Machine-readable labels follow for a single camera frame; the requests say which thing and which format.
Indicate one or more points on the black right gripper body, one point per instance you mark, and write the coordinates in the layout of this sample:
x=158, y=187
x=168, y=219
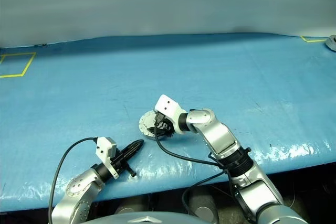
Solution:
x=164, y=127

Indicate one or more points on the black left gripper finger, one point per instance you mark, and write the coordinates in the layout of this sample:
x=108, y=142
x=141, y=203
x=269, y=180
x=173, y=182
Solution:
x=132, y=145
x=131, y=154

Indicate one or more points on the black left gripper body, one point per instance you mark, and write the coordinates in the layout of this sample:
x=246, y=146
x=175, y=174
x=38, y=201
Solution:
x=119, y=163

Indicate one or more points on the grey finned round motor lid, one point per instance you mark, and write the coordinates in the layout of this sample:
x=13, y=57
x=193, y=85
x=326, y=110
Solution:
x=146, y=122

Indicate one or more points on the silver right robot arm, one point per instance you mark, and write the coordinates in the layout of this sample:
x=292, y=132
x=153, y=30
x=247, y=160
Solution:
x=223, y=137

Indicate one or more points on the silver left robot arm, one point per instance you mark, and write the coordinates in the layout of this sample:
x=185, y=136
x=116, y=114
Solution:
x=78, y=190

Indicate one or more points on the grey round cap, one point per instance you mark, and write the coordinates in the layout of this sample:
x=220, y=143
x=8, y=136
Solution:
x=203, y=209
x=130, y=209

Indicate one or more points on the grey robot torso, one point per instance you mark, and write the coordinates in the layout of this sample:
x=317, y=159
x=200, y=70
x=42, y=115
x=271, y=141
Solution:
x=147, y=220

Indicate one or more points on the blue plastic table cover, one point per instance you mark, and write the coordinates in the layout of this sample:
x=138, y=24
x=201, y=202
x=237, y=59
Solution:
x=236, y=90

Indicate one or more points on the small yellow tape corner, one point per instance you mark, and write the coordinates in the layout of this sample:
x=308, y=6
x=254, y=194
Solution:
x=307, y=41

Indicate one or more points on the grey rounded plastic object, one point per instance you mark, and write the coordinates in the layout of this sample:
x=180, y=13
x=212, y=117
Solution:
x=332, y=43

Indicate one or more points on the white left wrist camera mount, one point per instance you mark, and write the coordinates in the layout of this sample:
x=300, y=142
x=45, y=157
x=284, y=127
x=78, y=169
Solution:
x=106, y=149

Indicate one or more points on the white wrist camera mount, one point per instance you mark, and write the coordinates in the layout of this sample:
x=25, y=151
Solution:
x=106, y=149
x=168, y=106

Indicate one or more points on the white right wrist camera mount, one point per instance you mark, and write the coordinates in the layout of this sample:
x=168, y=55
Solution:
x=168, y=106

